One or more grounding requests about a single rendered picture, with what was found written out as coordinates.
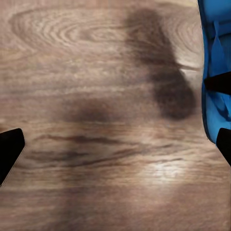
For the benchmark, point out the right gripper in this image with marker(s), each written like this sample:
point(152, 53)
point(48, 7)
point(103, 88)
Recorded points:
point(219, 83)

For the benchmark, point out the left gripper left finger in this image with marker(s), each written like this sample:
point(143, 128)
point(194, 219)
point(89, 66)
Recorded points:
point(11, 144)

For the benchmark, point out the sandal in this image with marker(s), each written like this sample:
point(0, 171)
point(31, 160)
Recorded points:
point(216, 26)

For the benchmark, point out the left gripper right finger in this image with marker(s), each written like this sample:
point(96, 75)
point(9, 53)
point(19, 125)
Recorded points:
point(223, 143)

